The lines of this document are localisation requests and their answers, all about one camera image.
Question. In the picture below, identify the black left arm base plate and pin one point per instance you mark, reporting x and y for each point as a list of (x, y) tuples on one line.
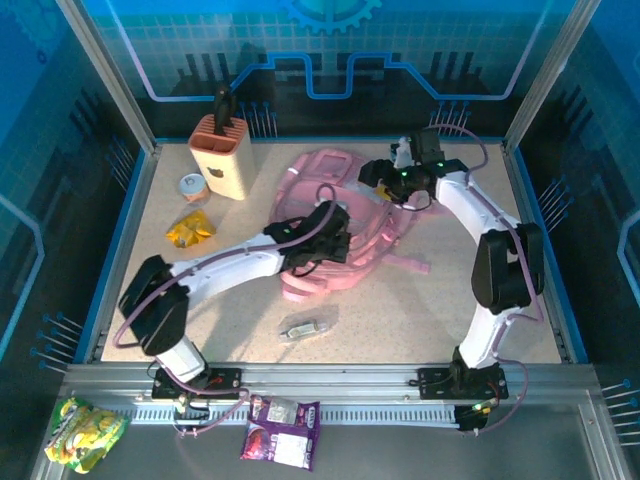
[(225, 380)]

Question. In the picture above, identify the blue table edge frame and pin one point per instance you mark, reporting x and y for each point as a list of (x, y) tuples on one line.
[(350, 139)]

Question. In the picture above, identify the pull-tab fruit can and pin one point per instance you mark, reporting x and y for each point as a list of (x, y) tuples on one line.
[(192, 185)]

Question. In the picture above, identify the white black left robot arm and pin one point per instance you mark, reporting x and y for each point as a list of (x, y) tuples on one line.
[(230, 265)]

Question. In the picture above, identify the aluminium frame post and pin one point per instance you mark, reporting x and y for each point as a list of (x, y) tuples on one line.
[(107, 75), (550, 75)]

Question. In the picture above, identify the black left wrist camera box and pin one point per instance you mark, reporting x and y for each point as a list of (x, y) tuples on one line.
[(330, 217)]

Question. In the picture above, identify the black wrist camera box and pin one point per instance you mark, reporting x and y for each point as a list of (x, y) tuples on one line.
[(426, 145), (330, 217)]

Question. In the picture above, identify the pink student backpack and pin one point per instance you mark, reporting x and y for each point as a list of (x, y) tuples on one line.
[(370, 235)]

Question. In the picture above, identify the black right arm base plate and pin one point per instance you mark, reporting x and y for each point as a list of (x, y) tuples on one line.
[(435, 382)]

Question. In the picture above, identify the purple snack bag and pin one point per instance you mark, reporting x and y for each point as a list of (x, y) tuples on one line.
[(280, 432)]

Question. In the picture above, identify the green yellow snack bag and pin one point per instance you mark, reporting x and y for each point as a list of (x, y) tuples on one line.
[(85, 432)]

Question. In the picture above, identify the cream knife block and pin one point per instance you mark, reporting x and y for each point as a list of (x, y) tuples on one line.
[(225, 165)]

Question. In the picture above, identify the clear plastic pencil pouch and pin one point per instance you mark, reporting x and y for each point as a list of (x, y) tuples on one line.
[(305, 327)]

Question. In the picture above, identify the aluminium rail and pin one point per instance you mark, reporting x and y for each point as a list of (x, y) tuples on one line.
[(325, 380)]

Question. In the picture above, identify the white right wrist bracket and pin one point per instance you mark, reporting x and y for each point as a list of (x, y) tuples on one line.
[(401, 154)]

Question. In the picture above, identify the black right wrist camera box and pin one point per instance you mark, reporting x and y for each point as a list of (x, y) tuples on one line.
[(426, 145)]

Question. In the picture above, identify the yellow snack packet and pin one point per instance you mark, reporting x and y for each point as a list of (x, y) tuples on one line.
[(192, 230)]

